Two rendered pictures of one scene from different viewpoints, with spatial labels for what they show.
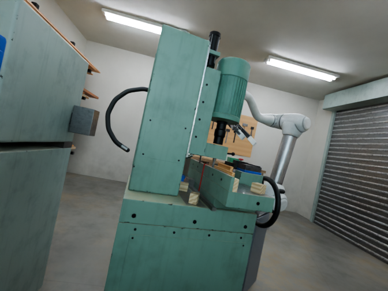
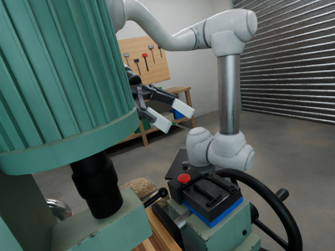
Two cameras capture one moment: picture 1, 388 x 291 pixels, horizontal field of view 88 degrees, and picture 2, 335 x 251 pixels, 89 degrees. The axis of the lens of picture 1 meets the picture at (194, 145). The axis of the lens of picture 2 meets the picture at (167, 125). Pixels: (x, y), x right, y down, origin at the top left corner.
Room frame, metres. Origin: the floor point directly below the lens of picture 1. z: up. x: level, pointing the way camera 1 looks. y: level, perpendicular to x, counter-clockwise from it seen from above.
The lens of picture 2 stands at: (0.79, -0.19, 1.27)
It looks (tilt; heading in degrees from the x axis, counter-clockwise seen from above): 18 degrees down; 348
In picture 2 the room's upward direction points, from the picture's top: 13 degrees counter-clockwise
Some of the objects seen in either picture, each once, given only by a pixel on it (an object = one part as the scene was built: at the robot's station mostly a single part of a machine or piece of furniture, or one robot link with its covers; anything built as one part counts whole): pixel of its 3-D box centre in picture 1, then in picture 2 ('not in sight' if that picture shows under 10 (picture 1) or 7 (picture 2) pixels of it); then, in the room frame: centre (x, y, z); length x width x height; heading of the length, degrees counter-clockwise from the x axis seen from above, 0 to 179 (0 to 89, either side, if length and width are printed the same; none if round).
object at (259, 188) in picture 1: (258, 187); not in sight; (0.85, -0.31, 0.92); 0.05 x 0.04 x 0.04; 132
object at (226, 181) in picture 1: (205, 170); not in sight; (1.03, -0.09, 0.93); 0.60 x 0.02 x 0.06; 16
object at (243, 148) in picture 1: (212, 128); (119, 66); (4.38, -0.31, 1.50); 2.00 x 0.04 x 0.90; 97
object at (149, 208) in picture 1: (183, 200); not in sight; (1.02, 0.00, 0.76); 0.57 x 0.45 x 0.09; 106
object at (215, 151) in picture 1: (212, 152); (104, 233); (1.05, -0.10, 1.03); 0.14 x 0.07 x 0.09; 106
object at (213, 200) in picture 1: (217, 193); not in sight; (1.07, -0.18, 0.82); 0.40 x 0.21 x 0.04; 16
